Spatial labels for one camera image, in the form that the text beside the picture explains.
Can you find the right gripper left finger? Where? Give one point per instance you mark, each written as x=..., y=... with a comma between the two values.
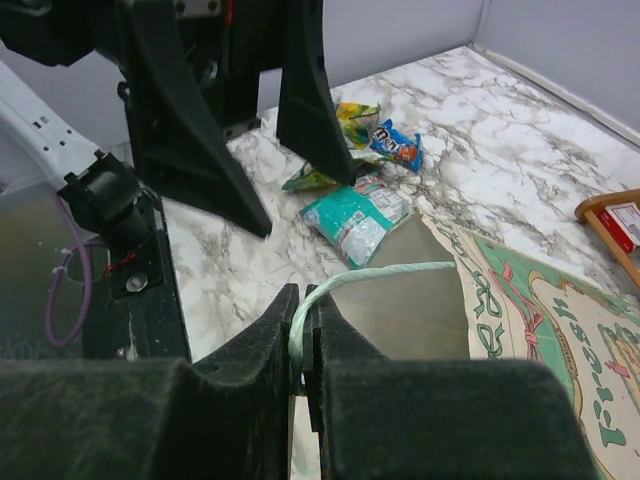
x=228, y=416

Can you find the wooden shelf rack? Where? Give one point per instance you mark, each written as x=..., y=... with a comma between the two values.
x=587, y=213

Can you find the blue M&M packet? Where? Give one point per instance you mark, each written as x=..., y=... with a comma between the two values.
x=397, y=147

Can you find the white paper bag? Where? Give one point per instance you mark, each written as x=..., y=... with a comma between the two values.
x=517, y=307

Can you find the teal snack packet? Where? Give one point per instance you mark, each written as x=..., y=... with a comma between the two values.
x=356, y=219

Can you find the red white small box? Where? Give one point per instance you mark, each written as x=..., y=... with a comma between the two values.
x=622, y=222

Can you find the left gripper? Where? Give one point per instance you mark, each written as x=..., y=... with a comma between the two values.
x=178, y=147

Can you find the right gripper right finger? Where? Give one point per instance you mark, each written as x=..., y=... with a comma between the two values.
x=393, y=393

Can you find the yellow green snack packet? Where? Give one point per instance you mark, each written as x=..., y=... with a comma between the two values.
x=357, y=123

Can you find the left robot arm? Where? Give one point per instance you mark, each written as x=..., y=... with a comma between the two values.
x=100, y=190

